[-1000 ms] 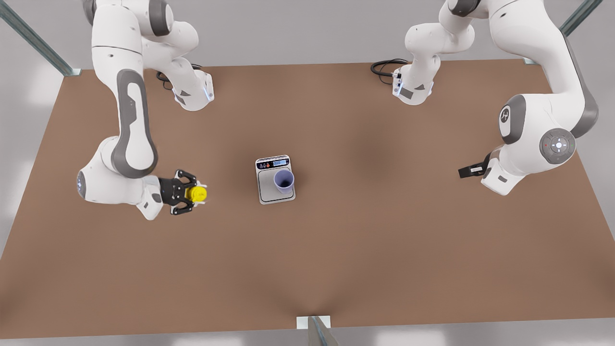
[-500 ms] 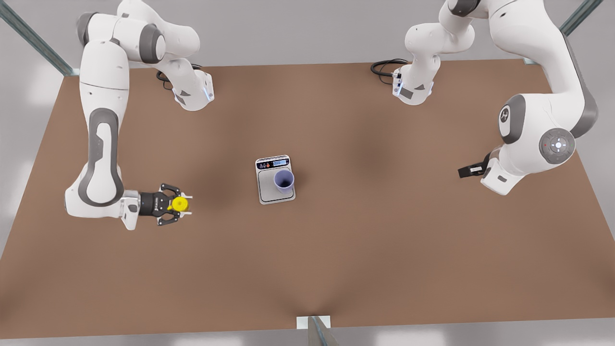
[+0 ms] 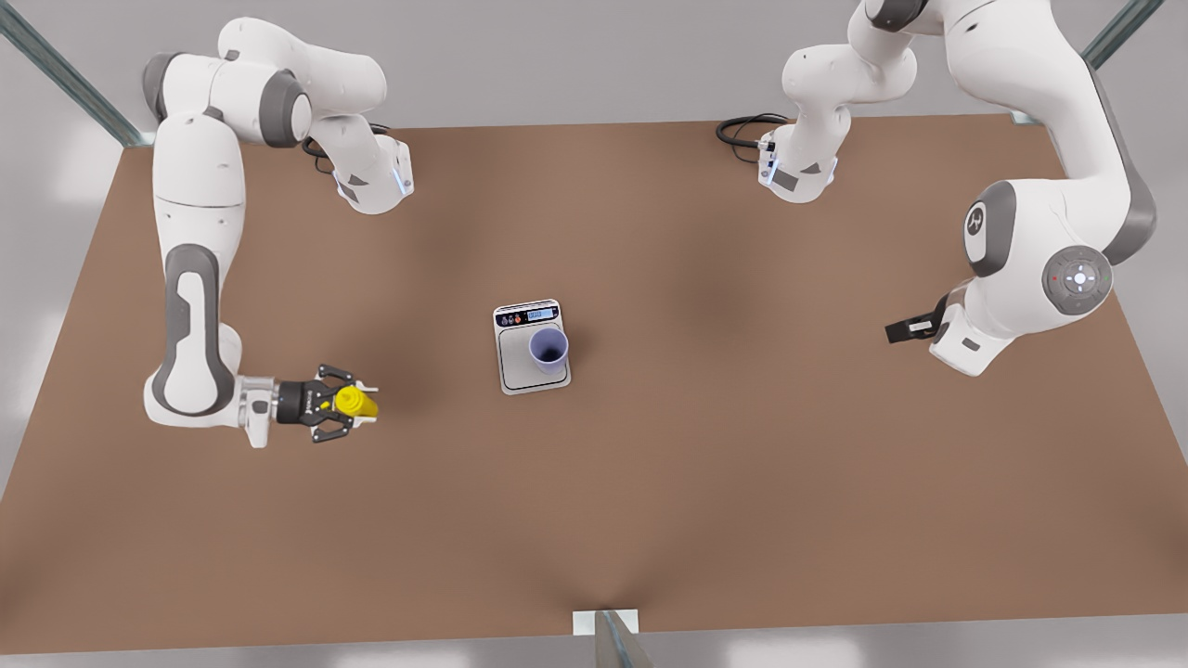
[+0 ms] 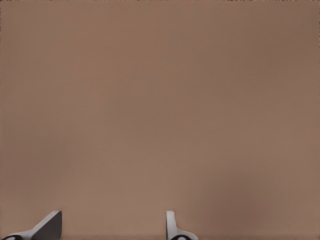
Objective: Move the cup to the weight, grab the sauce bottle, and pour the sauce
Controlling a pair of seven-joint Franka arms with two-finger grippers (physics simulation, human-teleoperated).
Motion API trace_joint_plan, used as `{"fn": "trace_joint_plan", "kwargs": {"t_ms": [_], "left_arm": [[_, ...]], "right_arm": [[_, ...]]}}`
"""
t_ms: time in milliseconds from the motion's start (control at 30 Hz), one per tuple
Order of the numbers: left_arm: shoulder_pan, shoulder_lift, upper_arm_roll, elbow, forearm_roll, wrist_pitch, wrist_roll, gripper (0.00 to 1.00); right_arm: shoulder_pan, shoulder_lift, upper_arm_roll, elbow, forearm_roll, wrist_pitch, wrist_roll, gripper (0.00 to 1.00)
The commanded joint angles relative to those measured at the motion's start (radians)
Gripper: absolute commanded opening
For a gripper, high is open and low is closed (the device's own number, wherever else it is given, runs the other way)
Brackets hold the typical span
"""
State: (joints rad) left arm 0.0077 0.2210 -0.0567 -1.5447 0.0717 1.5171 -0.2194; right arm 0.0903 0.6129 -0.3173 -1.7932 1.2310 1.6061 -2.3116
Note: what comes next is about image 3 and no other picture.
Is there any lavender cup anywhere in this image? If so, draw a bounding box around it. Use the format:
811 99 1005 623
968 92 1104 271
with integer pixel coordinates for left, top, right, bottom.
528 327 570 377

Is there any silver kitchen scale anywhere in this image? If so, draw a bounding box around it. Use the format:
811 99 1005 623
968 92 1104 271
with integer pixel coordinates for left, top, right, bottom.
492 299 574 396

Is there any black cable loop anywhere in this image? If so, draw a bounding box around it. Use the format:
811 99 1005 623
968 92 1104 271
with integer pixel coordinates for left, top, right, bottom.
301 122 393 178
716 113 791 167

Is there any silver frame post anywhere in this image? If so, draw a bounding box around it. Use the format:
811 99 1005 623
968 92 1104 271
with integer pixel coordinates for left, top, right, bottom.
0 0 155 148
572 609 656 668
1011 0 1167 126

